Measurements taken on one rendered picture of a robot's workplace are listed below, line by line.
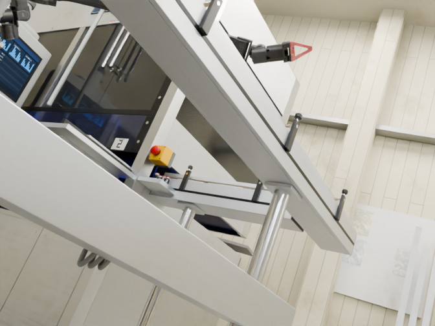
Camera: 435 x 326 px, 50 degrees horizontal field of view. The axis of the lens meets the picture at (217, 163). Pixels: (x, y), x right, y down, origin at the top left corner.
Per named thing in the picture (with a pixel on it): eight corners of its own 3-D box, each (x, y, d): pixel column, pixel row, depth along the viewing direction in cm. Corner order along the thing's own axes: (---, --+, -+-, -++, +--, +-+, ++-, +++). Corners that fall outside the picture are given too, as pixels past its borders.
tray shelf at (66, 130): (47, 171, 243) (48, 168, 244) (144, 187, 202) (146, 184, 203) (-33, 121, 207) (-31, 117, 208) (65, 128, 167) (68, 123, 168)
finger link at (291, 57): (313, 59, 157) (285, 62, 159) (312, 57, 164) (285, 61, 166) (311, 38, 156) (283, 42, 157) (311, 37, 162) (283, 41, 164)
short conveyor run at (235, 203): (146, 193, 202) (160, 161, 207) (166, 207, 213) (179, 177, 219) (289, 217, 162) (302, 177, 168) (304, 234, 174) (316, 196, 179)
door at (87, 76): (41, 108, 265) (87, 28, 286) (96, 109, 238) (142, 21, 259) (41, 107, 264) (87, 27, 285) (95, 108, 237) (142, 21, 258)
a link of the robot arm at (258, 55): (250, 65, 161) (248, 48, 159) (251, 63, 167) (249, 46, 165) (270, 63, 160) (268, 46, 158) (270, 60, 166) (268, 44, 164)
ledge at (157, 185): (155, 194, 206) (157, 190, 206) (178, 198, 198) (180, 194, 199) (136, 180, 195) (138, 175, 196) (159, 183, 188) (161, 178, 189)
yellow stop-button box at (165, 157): (157, 167, 203) (164, 152, 205) (169, 168, 199) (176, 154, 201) (147, 158, 197) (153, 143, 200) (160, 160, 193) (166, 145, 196)
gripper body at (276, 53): (289, 62, 156) (267, 65, 158) (289, 59, 166) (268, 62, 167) (287, 42, 154) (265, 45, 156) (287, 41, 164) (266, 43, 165)
